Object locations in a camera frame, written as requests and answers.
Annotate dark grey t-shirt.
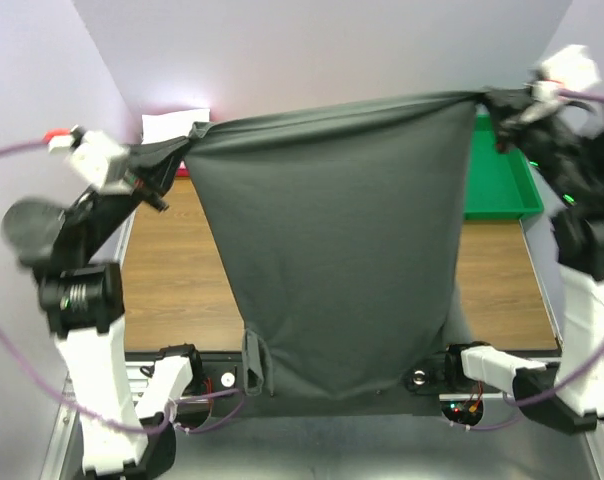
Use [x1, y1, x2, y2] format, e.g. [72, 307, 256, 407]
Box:
[182, 92, 481, 400]

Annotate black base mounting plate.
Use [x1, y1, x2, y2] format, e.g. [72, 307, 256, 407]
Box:
[124, 349, 503, 419]

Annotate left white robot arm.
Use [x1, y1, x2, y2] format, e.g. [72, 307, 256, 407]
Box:
[2, 138, 205, 479]

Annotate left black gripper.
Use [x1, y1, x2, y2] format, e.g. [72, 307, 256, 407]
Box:
[79, 129, 193, 246]

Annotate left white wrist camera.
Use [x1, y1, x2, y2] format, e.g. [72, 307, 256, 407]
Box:
[44, 126, 133, 195]

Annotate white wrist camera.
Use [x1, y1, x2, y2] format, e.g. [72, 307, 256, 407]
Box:
[531, 44, 601, 102]
[44, 126, 133, 195]

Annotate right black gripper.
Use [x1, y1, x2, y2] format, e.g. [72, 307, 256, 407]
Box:
[481, 83, 594, 199]

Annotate green plastic tray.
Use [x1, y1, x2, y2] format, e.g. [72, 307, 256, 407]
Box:
[465, 115, 543, 220]

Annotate white folded t-shirt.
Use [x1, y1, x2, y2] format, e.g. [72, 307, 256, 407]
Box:
[142, 108, 210, 144]

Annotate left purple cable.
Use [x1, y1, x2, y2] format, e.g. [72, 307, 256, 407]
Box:
[0, 139, 247, 436]

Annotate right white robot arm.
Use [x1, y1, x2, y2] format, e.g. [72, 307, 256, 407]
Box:
[440, 86, 604, 434]

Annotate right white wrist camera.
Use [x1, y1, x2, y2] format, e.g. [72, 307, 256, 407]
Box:
[531, 44, 601, 102]

